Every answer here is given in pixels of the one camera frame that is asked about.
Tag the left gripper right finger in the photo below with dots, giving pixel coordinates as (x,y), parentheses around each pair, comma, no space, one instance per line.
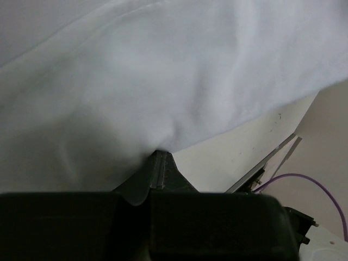
(191,225)

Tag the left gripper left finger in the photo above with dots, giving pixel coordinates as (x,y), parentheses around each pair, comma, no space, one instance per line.
(79,225)

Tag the white fabric skirt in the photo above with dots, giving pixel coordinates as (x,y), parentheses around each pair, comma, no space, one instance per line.
(90,88)

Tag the front aluminium rail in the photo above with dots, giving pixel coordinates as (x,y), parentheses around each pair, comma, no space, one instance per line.
(271,163)

